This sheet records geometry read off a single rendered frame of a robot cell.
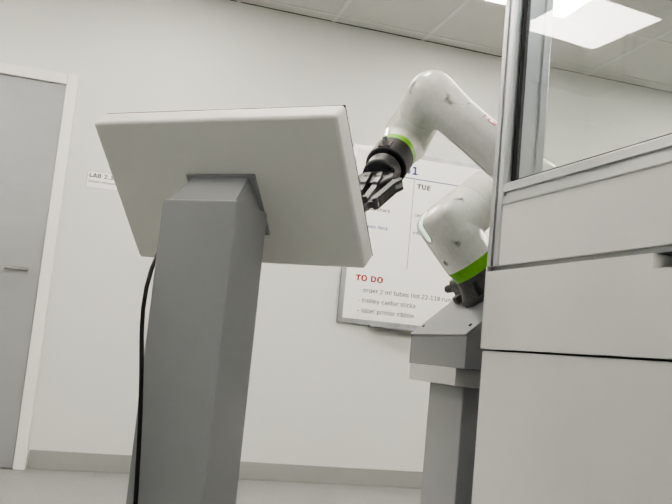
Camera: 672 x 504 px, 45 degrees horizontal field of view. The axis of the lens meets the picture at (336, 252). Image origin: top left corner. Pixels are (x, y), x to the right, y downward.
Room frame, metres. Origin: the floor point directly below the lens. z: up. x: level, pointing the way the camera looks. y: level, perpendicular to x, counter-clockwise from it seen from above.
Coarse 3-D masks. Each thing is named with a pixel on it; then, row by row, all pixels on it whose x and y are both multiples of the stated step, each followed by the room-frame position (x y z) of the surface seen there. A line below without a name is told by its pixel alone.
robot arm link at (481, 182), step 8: (472, 176) 2.00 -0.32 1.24; (480, 176) 1.99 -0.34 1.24; (488, 176) 1.97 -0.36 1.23; (464, 184) 1.98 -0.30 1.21; (472, 184) 1.97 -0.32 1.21; (480, 184) 1.96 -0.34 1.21; (488, 184) 1.96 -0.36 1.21; (480, 192) 1.95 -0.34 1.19; (488, 192) 1.95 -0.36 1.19; (488, 200) 1.95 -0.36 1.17
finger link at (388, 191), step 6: (396, 180) 1.62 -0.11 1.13; (384, 186) 1.61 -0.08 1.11; (390, 186) 1.61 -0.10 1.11; (378, 192) 1.59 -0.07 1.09; (384, 192) 1.59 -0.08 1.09; (390, 192) 1.61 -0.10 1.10; (396, 192) 1.63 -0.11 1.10; (372, 198) 1.58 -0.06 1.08; (378, 198) 1.58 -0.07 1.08; (384, 198) 1.60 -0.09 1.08; (378, 204) 1.59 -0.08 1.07
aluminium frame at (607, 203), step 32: (512, 0) 1.41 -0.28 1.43; (512, 32) 1.41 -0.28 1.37; (512, 64) 1.40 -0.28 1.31; (512, 96) 1.40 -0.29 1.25; (512, 128) 1.40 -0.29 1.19; (512, 160) 1.40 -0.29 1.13; (608, 160) 1.13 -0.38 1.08; (640, 160) 1.07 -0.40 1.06; (512, 192) 1.38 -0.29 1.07; (544, 192) 1.28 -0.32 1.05; (576, 192) 1.20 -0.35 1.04; (608, 192) 1.13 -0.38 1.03; (640, 192) 1.07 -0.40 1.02; (512, 224) 1.37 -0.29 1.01; (544, 224) 1.28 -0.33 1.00; (576, 224) 1.20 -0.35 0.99; (608, 224) 1.13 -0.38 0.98; (640, 224) 1.07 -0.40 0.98; (512, 256) 1.36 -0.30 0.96; (544, 256) 1.27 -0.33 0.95; (576, 256) 1.20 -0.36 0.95
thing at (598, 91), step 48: (528, 0) 1.39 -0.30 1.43; (576, 0) 1.26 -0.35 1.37; (624, 0) 1.15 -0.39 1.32; (528, 48) 1.38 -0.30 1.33; (576, 48) 1.25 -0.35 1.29; (624, 48) 1.14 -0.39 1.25; (528, 96) 1.37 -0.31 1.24; (576, 96) 1.24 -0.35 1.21; (624, 96) 1.13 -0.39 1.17; (528, 144) 1.36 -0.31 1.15; (576, 144) 1.24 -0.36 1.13; (624, 144) 1.13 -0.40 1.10
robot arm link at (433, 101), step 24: (432, 72) 1.68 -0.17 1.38; (408, 96) 1.70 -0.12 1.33; (432, 96) 1.66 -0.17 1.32; (456, 96) 1.66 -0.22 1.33; (408, 120) 1.72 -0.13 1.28; (432, 120) 1.69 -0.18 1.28; (456, 120) 1.66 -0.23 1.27; (480, 120) 1.65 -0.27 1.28; (456, 144) 1.70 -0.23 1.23; (480, 144) 1.65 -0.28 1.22
